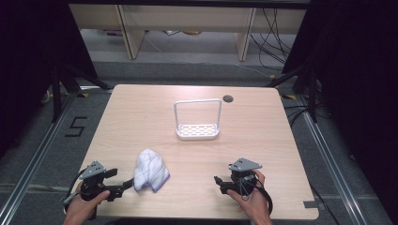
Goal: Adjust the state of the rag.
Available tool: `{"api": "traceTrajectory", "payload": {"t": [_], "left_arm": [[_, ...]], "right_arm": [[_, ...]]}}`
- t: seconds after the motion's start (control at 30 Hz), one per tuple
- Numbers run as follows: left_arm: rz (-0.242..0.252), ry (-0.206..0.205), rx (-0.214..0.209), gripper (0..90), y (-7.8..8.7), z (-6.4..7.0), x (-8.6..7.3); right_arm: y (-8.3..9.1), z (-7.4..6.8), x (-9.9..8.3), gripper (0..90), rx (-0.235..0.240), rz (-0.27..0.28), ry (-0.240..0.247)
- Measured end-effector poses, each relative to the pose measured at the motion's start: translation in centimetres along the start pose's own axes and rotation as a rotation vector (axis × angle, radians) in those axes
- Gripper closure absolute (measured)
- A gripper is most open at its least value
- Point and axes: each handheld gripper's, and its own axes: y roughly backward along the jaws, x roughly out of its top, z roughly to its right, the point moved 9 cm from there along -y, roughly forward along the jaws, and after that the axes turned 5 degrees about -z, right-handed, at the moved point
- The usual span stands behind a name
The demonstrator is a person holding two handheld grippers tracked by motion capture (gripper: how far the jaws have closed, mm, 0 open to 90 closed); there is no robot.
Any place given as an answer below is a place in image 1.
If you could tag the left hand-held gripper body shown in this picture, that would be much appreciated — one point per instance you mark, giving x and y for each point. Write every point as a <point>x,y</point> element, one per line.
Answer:
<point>93,181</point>

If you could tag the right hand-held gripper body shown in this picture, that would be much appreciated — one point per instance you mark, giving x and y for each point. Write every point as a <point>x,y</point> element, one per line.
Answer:
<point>242,181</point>

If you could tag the white checked towel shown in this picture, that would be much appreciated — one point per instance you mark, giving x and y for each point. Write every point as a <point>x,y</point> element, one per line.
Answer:
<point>150,170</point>

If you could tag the white towel rack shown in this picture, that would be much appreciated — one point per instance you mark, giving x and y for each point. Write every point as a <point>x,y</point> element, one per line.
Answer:
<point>197,131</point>

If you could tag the person's right hand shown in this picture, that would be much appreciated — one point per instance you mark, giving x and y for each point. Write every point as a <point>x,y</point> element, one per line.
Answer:
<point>255,206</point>

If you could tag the person's left hand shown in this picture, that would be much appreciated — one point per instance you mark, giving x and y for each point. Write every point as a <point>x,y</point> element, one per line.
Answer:
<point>81,209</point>

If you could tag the grey tape strip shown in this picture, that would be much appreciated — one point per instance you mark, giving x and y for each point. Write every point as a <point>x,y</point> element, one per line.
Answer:
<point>309,204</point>

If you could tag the grey table grommet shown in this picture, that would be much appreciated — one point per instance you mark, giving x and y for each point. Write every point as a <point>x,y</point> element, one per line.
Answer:
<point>227,98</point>

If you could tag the black metal stand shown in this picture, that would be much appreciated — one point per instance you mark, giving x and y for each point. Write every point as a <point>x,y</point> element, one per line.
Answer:
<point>57,93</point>
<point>313,93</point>

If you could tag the black curtain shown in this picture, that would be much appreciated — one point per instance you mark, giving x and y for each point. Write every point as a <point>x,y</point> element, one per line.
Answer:
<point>28,62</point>
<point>359,78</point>

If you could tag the yellow flat object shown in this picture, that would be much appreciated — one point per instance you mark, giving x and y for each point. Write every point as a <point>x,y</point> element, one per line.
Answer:
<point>191,32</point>

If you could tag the beige wooden desk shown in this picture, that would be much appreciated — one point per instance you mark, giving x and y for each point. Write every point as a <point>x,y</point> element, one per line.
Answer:
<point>187,18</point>

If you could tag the aluminium floor rail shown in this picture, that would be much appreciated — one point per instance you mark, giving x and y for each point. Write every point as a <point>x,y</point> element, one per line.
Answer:
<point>328,165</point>
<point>31,168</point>

